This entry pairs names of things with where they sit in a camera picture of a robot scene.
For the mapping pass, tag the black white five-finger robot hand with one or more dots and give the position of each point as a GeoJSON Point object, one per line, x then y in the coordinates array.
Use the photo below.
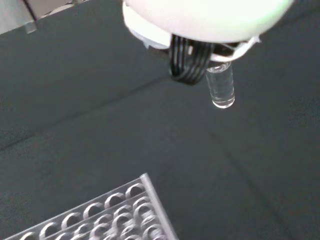
{"type": "Point", "coordinates": [200, 17]}

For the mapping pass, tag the clear plastic test tube rack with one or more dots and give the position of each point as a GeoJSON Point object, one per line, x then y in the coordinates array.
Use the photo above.
{"type": "Point", "coordinates": [120, 215]}

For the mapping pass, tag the black bench cloth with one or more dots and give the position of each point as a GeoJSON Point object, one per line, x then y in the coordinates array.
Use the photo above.
{"type": "Point", "coordinates": [150, 130]}

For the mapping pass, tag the clear bench edge clip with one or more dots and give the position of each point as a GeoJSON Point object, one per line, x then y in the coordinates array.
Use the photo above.
{"type": "Point", "coordinates": [30, 27]}

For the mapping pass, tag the black upright pole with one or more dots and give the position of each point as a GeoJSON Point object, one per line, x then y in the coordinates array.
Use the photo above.
{"type": "Point", "coordinates": [30, 10]}

